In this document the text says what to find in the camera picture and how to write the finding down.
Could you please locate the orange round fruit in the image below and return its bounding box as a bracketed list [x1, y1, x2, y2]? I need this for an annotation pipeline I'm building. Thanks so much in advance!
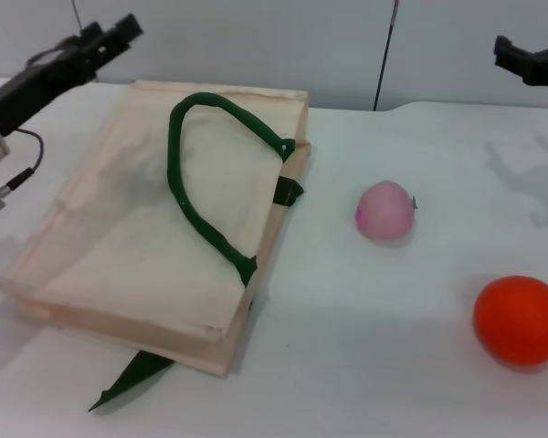
[472, 275, 548, 368]

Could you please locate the beige canvas tote bag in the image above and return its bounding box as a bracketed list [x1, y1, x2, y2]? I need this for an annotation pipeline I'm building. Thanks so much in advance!
[0, 78, 313, 413]

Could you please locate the dark cable with metal plug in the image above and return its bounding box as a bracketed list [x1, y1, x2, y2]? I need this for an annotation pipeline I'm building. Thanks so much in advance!
[0, 130, 46, 203]

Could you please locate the thin dark vertical rod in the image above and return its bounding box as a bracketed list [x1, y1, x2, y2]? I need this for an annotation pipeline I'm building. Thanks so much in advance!
[371, 0, 401, 112]

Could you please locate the pink peach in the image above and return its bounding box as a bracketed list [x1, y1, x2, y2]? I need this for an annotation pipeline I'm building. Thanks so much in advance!
[354, 180, 419, 241]

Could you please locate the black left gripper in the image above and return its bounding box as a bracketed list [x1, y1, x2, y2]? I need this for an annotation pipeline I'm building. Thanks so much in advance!
[0, 13, 144, 137]

